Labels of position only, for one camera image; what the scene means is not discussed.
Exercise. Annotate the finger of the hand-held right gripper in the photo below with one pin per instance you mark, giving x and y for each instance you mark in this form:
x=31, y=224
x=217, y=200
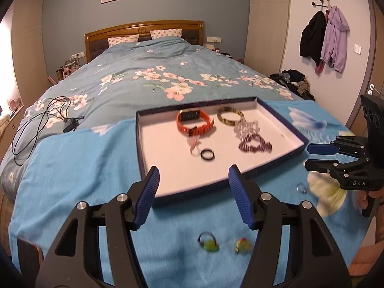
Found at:
x=321, y=149
x=318, y=165

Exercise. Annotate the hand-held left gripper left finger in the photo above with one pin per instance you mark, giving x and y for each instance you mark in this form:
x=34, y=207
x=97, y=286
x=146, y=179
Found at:
x=147, y=198

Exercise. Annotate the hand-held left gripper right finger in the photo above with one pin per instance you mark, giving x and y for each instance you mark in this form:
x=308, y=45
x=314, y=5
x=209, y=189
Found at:
x=241, y=198

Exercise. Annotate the dark blue shallow box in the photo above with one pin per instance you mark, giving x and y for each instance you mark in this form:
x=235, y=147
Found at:
x=168, y=162

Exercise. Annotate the pink translucent trinket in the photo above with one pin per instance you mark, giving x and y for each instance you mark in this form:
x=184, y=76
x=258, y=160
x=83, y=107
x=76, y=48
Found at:
x=194, y=147

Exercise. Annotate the yellow-green bangle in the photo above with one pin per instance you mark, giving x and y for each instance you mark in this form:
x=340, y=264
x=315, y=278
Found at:
x=229, y=122

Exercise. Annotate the orange smart watch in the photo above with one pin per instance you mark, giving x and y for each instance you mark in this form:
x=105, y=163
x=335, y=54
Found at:
x=198, y=130

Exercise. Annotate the person's right forearm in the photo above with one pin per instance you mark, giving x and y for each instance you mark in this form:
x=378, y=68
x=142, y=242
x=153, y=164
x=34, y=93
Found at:
x=367, y=258

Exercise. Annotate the person's right hand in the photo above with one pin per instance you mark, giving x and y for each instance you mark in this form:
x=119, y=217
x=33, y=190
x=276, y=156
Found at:
x=360, y=199

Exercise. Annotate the bright blue flower-print sheet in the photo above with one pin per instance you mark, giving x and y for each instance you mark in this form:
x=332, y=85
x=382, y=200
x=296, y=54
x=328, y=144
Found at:
x=90, y=162

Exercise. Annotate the pile of dark clothes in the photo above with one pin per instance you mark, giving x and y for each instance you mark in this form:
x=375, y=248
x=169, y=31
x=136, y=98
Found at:
x=294, y=82

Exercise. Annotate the purple jacket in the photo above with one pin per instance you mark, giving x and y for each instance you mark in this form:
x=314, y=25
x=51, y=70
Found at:
x=334, y=39

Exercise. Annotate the black charger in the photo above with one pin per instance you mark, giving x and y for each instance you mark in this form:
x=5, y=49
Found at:
x=72, y=124

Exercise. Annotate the black jacket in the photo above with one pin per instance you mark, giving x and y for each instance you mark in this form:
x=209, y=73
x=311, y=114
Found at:
x=310, y=39

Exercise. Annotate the dark smartphone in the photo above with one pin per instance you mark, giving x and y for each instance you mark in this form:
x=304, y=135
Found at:
x=28, y=255

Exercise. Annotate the floral grey-blue duvet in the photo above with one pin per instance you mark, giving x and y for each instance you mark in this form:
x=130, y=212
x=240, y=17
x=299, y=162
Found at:
x=135, y=63

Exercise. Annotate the beige wardrobe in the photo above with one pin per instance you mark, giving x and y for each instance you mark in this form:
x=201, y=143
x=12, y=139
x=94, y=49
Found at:
x=267, y=21
x=28, y=42

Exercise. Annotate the cluttered bedside table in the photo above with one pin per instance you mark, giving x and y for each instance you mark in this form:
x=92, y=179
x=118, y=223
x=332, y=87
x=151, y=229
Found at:
x=64, y=70
x=217, y=49

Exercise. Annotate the dotted white pillow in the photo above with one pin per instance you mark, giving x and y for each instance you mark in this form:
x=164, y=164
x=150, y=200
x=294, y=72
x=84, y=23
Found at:
x=166, y=34
x=123, y=40

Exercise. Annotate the pile of light bedding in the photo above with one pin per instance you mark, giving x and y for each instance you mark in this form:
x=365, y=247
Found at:
x=4, y=123

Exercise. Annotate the small pink fan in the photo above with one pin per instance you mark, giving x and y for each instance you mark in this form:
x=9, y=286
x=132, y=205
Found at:
x=14, y=105

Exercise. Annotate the wooden headboard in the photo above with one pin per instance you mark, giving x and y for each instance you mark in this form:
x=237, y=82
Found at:
x=144, y=27

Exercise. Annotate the white light switch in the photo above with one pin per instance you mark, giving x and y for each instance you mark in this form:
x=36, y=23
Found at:
x=357, y=49

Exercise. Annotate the black wall coat hook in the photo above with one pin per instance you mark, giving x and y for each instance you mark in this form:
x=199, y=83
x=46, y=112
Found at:
x=321, y=3

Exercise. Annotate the white wall socket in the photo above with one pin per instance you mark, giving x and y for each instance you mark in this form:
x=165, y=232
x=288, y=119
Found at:
x=213, y=39
x=77, y=55

